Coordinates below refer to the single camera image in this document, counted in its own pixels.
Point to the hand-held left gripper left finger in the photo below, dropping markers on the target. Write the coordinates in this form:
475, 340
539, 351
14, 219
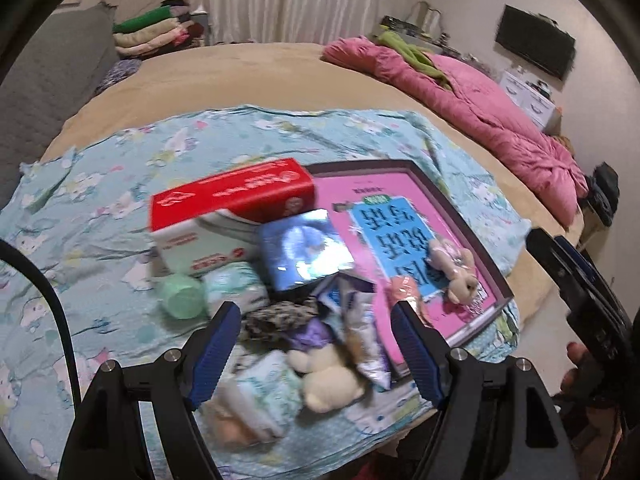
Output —
215, 360

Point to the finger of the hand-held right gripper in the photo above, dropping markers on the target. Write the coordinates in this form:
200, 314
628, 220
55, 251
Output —
555, 265

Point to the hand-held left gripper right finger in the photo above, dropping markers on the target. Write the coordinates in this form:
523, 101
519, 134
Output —
417, 360

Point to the purple tissue pack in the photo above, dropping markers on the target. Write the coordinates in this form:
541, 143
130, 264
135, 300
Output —
370, 355

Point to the plush rabbit purple dress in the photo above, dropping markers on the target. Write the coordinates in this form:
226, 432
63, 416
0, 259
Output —
325, 380

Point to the plush rabbit pink dress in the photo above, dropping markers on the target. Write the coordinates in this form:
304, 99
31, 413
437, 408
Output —
452, 265

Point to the person's right hand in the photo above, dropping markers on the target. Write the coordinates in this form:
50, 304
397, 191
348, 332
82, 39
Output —
575, 357

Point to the white green diaper pack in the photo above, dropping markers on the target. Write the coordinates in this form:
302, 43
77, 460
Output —
260, 385
235, 285

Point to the peach round pad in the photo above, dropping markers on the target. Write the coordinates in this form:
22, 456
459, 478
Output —
230, 427

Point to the light green cup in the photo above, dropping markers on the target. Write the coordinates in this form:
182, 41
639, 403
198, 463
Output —
180, 295

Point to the dark patterned cloth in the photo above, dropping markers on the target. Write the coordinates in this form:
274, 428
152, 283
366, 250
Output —
280, 317

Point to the silver tiara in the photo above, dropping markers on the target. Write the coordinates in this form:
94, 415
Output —
475, 305

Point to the dark bag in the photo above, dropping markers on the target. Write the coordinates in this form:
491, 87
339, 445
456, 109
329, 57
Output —
602, 195

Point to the blue box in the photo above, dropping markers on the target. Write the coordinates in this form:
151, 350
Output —
300, 250

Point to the red and white tissue box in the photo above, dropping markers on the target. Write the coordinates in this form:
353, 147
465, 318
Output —
225, 195

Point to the white drawer cabinet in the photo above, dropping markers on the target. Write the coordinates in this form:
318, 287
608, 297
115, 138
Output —
530, 97

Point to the pink book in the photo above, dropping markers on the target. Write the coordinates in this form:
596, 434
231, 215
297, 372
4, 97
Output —
360, 195

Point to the pink quilt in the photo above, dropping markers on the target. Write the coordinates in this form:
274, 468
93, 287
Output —
475, 105

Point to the teal cat print blanket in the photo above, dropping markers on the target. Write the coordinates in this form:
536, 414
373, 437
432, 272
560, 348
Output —
100, 220

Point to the green cloth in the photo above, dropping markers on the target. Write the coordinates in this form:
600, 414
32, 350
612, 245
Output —
415, 55

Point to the cluttered side table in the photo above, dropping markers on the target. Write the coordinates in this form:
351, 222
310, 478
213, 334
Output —
425, 20

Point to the beige round bed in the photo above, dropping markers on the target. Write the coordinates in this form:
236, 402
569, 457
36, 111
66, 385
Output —
300, 75

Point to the dark floral cloth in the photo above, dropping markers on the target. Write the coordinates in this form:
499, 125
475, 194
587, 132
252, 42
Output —
120, 72

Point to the grey quilted headboard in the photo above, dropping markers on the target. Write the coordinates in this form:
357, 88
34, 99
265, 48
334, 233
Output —
50, 85

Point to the stack of folded clothes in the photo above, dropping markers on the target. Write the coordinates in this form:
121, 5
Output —
150, 35

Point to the white curtains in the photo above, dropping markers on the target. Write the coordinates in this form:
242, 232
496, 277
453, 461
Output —
300, 0

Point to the black wall television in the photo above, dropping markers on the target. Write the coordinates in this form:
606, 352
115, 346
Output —
535, 40

